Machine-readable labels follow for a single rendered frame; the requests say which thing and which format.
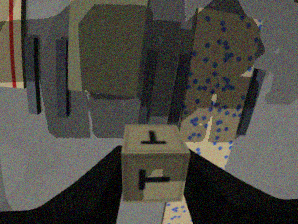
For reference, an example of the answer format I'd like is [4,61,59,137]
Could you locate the olive-tan cube with black markings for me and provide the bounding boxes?
[121,124,190,204]

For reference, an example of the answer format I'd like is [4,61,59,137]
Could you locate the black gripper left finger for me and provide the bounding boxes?
[0,145,122,224]

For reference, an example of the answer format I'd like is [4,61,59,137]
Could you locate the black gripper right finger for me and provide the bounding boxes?
[184,149,298,224]

